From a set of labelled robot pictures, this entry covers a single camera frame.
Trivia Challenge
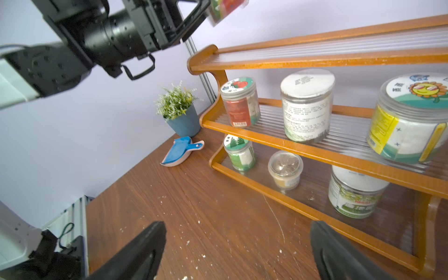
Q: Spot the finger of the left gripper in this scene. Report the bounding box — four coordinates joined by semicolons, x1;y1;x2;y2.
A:
165;0;211;46

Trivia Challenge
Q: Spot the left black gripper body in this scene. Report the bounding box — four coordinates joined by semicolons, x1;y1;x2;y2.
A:
80;1;171;68

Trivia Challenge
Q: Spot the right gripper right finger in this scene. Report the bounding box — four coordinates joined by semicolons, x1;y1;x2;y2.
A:
310;220;394;280

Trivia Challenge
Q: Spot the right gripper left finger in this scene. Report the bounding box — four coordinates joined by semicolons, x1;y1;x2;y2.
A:
87;221;167;280

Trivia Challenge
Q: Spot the strawberry lid jar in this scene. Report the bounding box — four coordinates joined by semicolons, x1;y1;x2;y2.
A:
219;77;261;127

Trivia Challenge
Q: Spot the green leaf lid jar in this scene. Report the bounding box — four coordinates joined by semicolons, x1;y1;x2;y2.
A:
223;134;256;172

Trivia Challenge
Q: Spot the white lid jar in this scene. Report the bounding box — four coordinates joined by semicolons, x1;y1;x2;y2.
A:
280;68;336;144

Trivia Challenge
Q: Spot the sunflower lid jar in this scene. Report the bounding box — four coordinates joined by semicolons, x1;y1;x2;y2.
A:
366;72;448;164

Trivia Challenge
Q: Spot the small clear seed cup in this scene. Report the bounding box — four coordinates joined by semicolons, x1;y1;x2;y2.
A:
206;0;249;26

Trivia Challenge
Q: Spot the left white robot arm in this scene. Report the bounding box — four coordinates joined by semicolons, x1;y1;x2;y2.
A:
1;0;211;108

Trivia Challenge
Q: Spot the green label white-lid jar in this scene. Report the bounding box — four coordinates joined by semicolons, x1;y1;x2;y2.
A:
328;166;390;219

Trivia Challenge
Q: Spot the small yellow seed cup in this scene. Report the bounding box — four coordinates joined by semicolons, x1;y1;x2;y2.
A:
268;150;304;191

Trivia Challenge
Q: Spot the wooden three-tier shelf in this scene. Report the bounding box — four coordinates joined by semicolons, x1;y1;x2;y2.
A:
187;15;448;278

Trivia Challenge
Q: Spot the potted green plant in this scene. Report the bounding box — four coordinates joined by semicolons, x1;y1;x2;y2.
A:
156;81;201;137

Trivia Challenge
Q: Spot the blue dustpan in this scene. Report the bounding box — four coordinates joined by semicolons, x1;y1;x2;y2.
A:
161;136;205;167

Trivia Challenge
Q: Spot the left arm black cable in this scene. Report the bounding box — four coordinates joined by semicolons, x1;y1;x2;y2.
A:
120;52;156;81

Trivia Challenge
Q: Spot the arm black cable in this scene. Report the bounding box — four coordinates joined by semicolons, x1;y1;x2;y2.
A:
57;222;75;246
120;52;156;81

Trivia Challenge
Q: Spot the aluminium front rail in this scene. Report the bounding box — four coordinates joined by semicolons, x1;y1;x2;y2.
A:
42;196;93;278

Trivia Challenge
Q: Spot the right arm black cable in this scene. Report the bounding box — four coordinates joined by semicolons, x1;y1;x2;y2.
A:
57;222;75;246

